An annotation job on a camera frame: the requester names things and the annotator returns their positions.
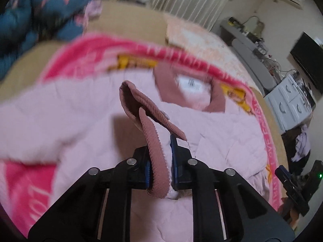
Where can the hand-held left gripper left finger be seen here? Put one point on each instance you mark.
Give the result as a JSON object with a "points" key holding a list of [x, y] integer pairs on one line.
{"points": [[147, 175]]}

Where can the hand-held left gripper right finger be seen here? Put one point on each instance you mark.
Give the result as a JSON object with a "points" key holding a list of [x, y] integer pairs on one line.
{"points": [[174, 161]]}

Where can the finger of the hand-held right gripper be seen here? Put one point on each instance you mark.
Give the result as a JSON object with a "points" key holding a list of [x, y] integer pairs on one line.
{"points": [[290, 184]]}

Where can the pink quilted jacket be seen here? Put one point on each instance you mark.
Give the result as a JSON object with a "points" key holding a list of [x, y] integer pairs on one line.
{"points": [[75, 111]]}

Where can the lilac clothing heap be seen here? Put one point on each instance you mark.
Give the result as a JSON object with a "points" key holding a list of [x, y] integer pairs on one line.
{"points": [[302, 143]]}

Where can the white chest of drawers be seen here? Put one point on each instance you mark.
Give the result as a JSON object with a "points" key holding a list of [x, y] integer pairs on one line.
{"points": [[285, 100]]}

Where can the peach patterned blanket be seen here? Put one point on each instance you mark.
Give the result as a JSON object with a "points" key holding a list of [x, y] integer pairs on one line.
{"points": [[201, 42]]}

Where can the black television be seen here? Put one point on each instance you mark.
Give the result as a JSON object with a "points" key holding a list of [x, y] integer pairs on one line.
{"points": [[307, 55]]}

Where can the pink printed blanket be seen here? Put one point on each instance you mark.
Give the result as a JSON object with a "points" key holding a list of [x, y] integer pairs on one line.
{"points": [[101, 53]]}

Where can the grey desk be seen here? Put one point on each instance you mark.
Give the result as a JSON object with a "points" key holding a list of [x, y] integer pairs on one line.
{"points": [[252, 55]]}

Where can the clutter of small electronics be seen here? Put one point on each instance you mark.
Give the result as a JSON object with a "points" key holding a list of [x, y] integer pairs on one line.
{"points": [[254, 39]]}

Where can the tan bed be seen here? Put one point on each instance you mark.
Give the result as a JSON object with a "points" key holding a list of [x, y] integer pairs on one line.
{"points": [[131, 20]]}

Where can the light pink floral garment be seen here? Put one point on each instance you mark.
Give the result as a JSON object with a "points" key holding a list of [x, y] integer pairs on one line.
{"points": [[92, 11]]}

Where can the blue floral garment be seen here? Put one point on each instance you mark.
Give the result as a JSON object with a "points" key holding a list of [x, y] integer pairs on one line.
{"points": [[25, 25]]}

